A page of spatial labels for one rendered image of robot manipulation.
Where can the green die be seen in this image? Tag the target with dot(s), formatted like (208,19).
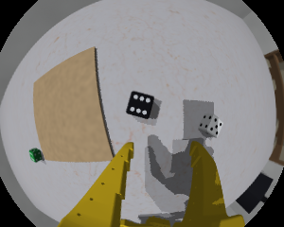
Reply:
(35,155)

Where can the tan mat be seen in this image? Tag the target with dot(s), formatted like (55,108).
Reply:
(68,113)

